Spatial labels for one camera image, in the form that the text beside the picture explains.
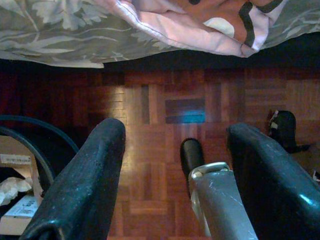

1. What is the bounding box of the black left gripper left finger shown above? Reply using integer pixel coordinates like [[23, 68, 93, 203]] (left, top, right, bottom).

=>
[[19, 117, 127, 240]]

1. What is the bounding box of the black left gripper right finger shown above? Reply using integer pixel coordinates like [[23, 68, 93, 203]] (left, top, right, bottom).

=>
[[226, 122, 320, 240]]

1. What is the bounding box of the white paper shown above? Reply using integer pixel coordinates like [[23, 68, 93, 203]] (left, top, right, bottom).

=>
[[0, 176, 34, 206]]

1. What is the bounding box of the pink cartoon bear blanket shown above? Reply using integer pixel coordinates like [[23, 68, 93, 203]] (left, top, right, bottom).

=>
[[113, 0, 291, 59]]

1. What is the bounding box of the black round trash bin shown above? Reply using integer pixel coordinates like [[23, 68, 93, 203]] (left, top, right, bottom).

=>
[[0, 114, 80, 198]]

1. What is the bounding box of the silver left robot leg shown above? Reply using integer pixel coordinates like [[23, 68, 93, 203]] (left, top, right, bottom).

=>
[[180, 138, 260, 240]]

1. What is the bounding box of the small black object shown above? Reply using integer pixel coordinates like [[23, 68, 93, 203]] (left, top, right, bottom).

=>
[[268, 109, 312, 154]]

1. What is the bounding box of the brown cardboard packaging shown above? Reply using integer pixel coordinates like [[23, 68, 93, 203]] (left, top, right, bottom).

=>
[[0, 134, 45, 201]]

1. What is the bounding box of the beige floral bed sheet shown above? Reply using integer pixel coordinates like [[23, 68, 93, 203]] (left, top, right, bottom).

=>
[[0, 0, 320, 69]]

